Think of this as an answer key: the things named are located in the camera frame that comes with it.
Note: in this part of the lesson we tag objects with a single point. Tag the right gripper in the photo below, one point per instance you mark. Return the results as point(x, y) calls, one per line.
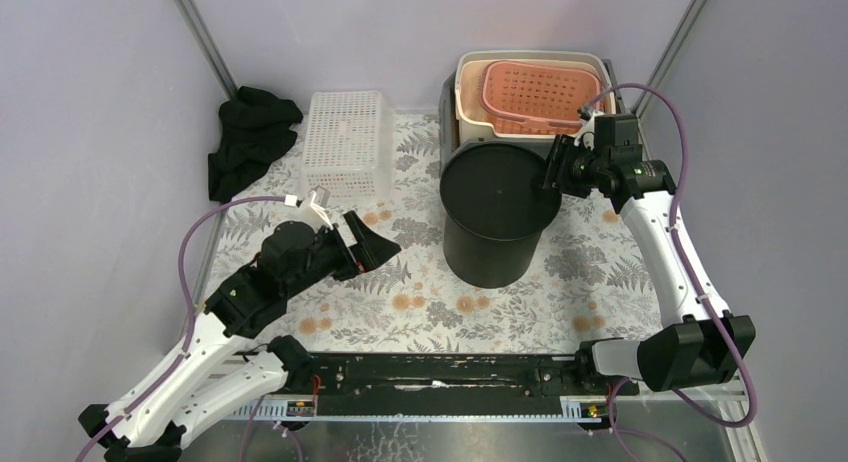
point(557, 158)

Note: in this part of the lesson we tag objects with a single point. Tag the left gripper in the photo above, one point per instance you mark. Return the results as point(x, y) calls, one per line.
point(351, 245)

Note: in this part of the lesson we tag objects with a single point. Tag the pink perforated basket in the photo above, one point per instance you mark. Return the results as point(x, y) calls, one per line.
point(529, 99)

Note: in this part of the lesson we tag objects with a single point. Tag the cream plastic tub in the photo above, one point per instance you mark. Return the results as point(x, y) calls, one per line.
point(469, 113)

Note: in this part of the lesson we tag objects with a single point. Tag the large black cylindrical container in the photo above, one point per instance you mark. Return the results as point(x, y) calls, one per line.
point(496, 212)

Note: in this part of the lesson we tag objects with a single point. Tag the white perforated plastic basket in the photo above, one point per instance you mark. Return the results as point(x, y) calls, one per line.
point(349, 146)

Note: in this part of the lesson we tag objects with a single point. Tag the grey plastic crate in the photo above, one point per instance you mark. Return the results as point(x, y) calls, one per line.
point(450, 140)

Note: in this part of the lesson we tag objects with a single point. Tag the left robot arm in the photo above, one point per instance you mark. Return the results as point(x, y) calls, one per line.
point(169, 408)

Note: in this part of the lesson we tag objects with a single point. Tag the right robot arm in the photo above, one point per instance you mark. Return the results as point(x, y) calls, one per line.
point(700, 335)

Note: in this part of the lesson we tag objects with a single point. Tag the floral patterned table mat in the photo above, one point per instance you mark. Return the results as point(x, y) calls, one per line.
point(587, 279)

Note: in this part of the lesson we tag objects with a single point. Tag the black cloth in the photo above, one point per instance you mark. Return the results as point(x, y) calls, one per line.
point(256, 132)

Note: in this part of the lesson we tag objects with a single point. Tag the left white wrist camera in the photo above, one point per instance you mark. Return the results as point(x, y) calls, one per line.
point(311, 208)

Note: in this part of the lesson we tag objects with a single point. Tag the black mounting base rail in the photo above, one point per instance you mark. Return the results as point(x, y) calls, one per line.
point(494, 386)

